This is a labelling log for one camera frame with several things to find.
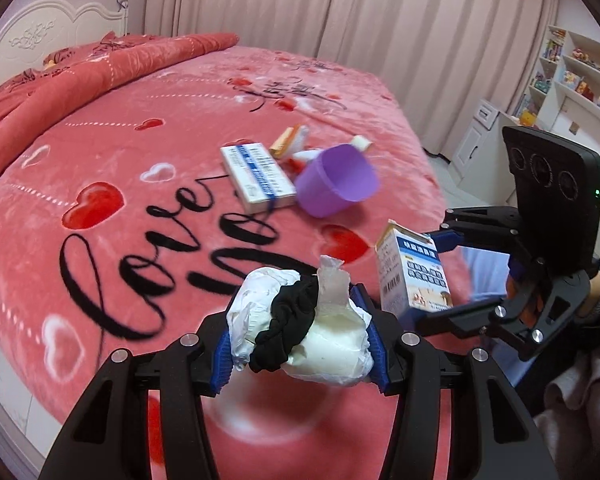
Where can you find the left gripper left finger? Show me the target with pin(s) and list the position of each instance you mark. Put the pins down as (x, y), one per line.
(106, 435)

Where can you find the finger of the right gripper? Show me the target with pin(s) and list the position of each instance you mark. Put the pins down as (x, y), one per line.
(446, 240)
(463, 321)

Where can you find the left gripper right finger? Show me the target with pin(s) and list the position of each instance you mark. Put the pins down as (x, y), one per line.
(491, 435)

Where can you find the blue white tall carton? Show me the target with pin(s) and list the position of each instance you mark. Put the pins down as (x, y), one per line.
(411, 276)

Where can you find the purple paper cup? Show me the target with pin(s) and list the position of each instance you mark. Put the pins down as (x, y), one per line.
(337, 179)

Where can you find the white bag black band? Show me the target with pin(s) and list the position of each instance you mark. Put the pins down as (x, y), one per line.
(304, 324)

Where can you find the beige slim carton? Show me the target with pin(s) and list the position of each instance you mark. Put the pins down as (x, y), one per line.
(281, 145)

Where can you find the white blue medicine box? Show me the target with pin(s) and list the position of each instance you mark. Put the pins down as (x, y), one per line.
(260, 183)

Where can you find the small white roll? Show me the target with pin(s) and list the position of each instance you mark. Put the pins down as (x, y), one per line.
(361, 143)

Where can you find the light blue trousers leg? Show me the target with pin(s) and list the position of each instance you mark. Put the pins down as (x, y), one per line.
(488, 272)

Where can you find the grey coat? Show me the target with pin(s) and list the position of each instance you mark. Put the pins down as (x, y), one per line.
(570, 423)

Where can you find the white desk with shelves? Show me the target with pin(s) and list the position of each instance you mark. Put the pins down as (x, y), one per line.
(562, 96)

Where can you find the pink pleated curtain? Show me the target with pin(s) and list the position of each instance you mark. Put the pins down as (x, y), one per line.
(439, 58)

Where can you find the pink heart-print bed blanket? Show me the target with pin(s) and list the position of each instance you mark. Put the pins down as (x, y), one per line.
(120, 228)

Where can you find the folded red quilt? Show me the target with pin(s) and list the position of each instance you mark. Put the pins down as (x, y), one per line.
(34, 100)

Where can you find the white carved headboard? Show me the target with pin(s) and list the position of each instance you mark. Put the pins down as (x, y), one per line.
(46, 26)

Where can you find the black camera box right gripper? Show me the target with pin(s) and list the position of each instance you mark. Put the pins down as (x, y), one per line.
(558, 199)

